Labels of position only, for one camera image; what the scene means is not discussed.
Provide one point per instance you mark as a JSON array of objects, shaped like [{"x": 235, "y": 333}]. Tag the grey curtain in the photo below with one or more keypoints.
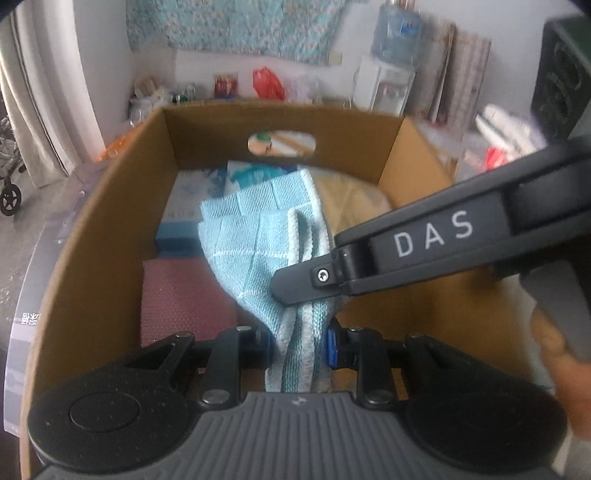
[{"x": 46, "y": 87}]

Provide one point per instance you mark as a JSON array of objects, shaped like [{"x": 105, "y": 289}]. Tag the blue water bottle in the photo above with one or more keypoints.
[{"x": 397, "y": 34}]

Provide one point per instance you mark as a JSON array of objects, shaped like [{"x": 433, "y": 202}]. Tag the red tin can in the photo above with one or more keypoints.
[{"x": 225, "y": 86}]

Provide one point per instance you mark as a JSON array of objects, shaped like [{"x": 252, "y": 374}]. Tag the white water dispenser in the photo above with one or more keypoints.
[{"x": 382, "y": 87}]

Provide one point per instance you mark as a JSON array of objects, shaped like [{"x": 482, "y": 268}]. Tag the light blue towel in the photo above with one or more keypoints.
[{"x": 246, "y": 237}]

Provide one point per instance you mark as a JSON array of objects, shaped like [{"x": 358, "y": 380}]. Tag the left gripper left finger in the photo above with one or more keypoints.
[{"x": 234, "y": 350}]

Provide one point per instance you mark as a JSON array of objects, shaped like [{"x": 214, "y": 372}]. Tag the brown cardboard box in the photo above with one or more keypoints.
[{"x": 99, "y": 405}]

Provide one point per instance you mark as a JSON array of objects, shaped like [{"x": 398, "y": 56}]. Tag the red plastic bag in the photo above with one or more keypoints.
[{"x": 267, "y": 85}]

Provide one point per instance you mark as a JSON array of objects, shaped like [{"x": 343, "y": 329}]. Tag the rolled patterned mats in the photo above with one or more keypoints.
[{"x": 451, "y": 70}]

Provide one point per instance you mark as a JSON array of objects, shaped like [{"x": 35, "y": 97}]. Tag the pink sponge cloth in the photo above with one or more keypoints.
[{"x": 182, "y": 295}]

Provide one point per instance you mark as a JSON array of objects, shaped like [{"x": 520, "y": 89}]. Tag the right hand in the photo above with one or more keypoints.
[{"x": 570, "y": 376}]

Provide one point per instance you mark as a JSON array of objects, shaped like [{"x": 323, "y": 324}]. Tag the clear plastic bag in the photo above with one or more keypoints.
[{"x": 304, "y": 89}]

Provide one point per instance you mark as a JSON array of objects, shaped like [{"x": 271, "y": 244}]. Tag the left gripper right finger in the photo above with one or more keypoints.
[{"x": 372, "y": 357}]

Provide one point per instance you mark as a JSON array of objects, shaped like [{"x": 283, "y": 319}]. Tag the teal floral wall cloth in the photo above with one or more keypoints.
[{"x": 299, "y": 31}]

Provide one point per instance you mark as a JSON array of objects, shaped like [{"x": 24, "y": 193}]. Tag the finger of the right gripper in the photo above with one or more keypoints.
[{"x": 312, "y": 280}]

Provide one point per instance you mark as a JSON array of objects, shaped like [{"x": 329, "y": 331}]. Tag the wheelchair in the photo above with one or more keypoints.
[{"x": 11, "y": 162}]

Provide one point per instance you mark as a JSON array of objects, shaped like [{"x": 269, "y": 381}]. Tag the blue white wipes pack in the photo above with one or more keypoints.
[{"x": 177, "y": 234}]

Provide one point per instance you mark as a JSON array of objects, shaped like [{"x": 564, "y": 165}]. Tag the pink wet wipes pack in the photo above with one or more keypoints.
[{"x": 509, "y": 137}]

